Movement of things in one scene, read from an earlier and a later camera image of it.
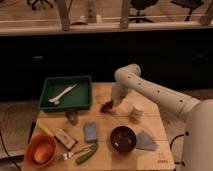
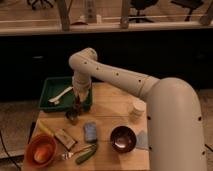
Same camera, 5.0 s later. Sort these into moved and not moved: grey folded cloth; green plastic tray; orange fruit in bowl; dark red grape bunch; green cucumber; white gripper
Moved: white gripper; dark red grape bunch
Not moved: orange fruit in bowl; grey folded cloth; green cucumber; green plastic tray
